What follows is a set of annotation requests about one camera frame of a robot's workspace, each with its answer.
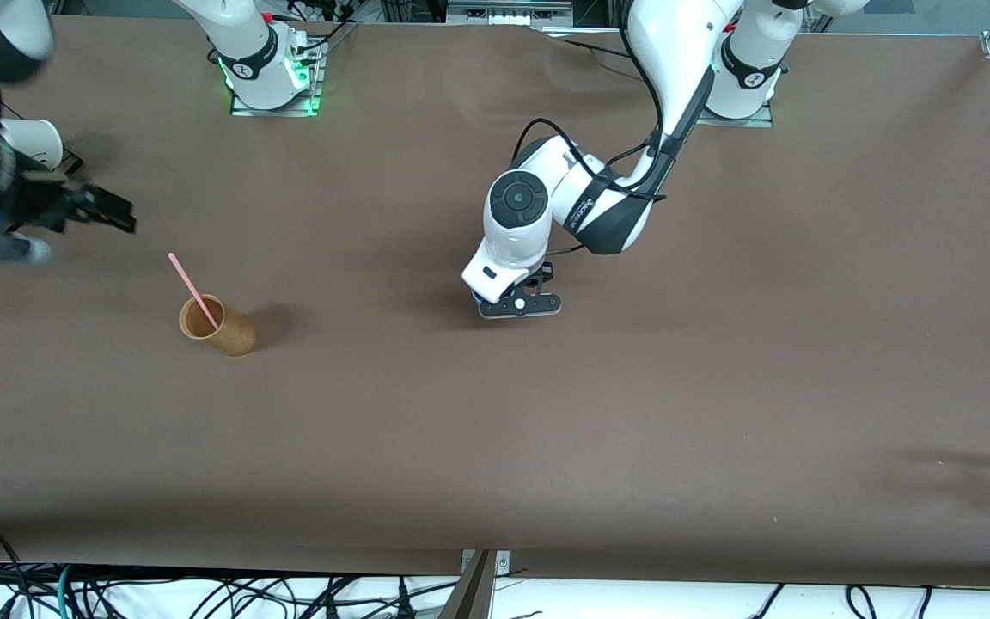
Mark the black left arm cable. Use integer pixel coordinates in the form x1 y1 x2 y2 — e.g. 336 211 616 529
510 24 669 204

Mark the white mug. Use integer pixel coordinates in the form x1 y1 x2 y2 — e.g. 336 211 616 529
0 118 64 168

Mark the pink chopstick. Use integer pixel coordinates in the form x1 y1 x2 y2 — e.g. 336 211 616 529
168 252 221 332

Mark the bamboo cup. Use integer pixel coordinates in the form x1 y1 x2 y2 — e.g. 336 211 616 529
179 294 257 357

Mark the aluminium profile bar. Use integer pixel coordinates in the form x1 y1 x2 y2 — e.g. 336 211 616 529
438 550 497 619

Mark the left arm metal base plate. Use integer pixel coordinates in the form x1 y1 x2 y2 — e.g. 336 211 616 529
698 95 776 128

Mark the grey device box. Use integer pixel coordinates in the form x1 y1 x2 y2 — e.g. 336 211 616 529
446 0 574 27

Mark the small metal bracket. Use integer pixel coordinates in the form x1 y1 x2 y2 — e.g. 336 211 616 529
461 549 511 575

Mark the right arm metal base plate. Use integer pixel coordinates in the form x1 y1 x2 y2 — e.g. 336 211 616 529
230 39 325 117

